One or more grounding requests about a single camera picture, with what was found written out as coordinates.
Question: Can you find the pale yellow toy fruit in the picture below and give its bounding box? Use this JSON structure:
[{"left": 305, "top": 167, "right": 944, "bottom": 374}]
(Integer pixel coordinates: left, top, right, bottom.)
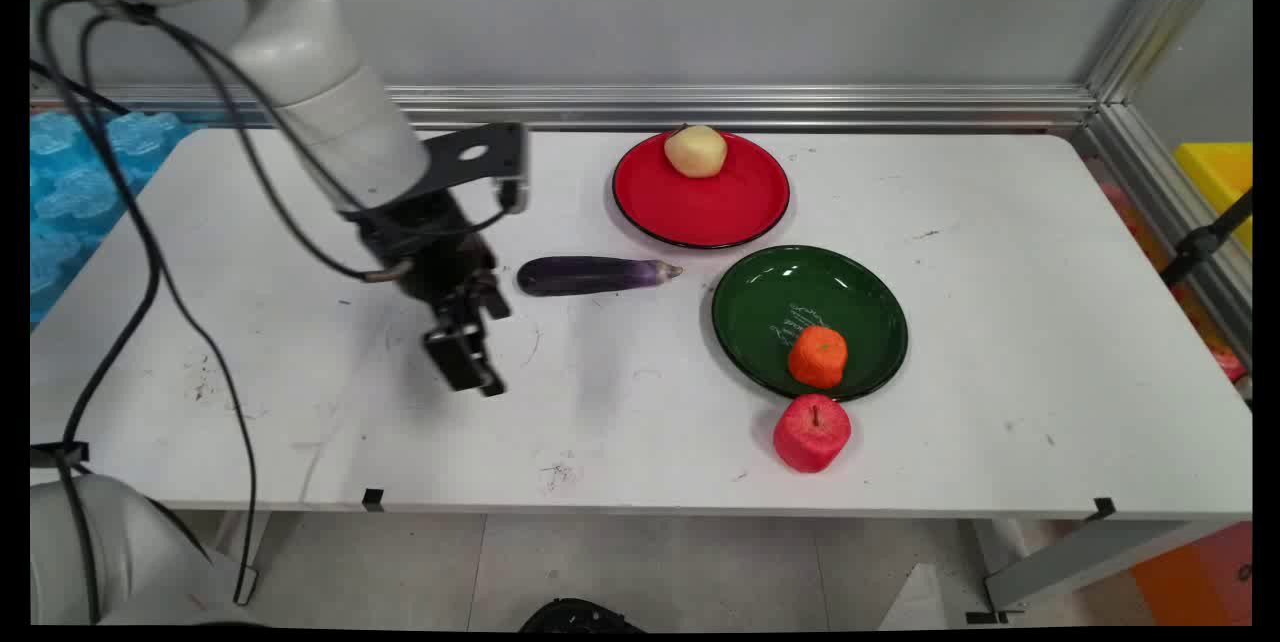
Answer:
[{"left": 664, "top": 124, "right": 729, "bottom": 180}]

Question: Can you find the long black cable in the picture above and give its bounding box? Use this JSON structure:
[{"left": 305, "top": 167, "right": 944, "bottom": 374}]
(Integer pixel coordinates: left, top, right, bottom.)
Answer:
[{"left": 30, "top": 0, "right": 261, "bottom": 608}]

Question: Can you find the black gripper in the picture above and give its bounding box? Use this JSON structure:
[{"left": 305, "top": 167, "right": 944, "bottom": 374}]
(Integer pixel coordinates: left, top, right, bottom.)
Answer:
[{"left": 345, "top": 186, "right": 514, "bottom": 399}]

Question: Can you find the side aluminium frame rail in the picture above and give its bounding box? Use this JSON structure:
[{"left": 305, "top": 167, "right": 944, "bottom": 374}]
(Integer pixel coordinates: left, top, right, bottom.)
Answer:
[{"left": 1072, "top": 102, "right": 1253, "bottom": 368}]

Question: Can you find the red round plate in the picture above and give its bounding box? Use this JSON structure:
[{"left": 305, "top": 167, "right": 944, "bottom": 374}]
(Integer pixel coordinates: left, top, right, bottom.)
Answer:
[{"left": 612, "top": 130, "right": 792, "bottom": 251}]

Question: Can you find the green round plate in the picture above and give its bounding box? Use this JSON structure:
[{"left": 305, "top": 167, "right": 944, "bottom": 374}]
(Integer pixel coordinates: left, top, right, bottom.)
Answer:
[{"left": 711, "top": 244, "right": 910, "bottom": 403}]

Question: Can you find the orange box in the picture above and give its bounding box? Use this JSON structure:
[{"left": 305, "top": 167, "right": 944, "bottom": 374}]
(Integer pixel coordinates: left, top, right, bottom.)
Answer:
[{"left": 1130, "top": 522, "right": 1253, "bottom": 627}]

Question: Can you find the grey table leg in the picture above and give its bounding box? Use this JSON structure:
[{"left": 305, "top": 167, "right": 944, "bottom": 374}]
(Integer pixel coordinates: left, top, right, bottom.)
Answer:
[{"left": 983, "top": 519, "right": 1229, "bottom": 615}]

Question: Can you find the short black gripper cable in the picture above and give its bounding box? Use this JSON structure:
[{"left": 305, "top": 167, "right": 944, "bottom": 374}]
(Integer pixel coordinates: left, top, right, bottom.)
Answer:
[{"left": 78, "top": 6, "right": 415, "bottom": 285}]

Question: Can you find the black clamp stand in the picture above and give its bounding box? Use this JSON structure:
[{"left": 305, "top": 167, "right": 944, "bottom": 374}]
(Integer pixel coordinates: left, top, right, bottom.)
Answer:
[{"left": 1159, "top": 188, "right": 1253, "bottom": 287}]

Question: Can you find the yellow plastic box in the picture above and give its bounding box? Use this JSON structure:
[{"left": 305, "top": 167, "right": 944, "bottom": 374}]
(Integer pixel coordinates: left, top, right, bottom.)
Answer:
[{"left": 1172, "top": 141, "right": 1253, "bottom": 255}]

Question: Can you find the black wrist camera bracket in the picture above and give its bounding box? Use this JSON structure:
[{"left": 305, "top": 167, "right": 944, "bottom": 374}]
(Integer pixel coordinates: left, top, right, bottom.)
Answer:
[{"left": 424, "top": 122, "right": 530, "bottom": 216}]

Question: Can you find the black round object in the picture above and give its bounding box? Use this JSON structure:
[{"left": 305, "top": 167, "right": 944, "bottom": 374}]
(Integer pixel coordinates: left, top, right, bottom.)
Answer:
[{"left": 518, "top": 598, "right": 649, "bottom": 634}]

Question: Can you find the red toy apple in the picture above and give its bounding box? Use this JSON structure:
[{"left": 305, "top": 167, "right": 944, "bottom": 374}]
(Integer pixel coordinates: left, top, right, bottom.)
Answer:
[{"left": 772, "top": 394, "right": 853, "bottom": 474}]

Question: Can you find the blue plastic sheet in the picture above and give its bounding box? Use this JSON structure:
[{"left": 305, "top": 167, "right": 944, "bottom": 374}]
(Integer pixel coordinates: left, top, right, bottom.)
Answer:
[{"left": 30, "top": 110, "right": 206, "bottom": 325}]

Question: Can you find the orange toy fruit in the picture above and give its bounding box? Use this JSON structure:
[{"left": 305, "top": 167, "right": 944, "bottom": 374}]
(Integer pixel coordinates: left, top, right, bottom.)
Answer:
[{"left": 787, "top": 325, "right": 850, "bottom": 391}]

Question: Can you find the horizontal aluminium frame rail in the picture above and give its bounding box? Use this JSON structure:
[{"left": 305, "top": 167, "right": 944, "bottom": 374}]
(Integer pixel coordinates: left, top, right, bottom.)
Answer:
[{"left": 30, "top": 84, "right": 1099, "bottom": 134}]

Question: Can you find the purple toy eggplant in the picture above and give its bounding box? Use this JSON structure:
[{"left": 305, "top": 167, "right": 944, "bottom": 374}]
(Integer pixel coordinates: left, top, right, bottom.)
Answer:
[{"left": 516, "top": 256, "right": 685, "bottom": 299}]

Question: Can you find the black cable strap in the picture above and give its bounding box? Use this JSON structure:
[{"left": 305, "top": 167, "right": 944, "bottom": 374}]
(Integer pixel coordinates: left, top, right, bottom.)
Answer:
[{"left": 30, "top": 441, "right": 93, "bottom": 470}]

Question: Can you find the upright aluminium frame post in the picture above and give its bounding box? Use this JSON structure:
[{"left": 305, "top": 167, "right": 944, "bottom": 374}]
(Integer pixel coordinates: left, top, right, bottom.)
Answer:
[{"left": 1084, "top": 0, "right": 1247, "bottom": 105}]

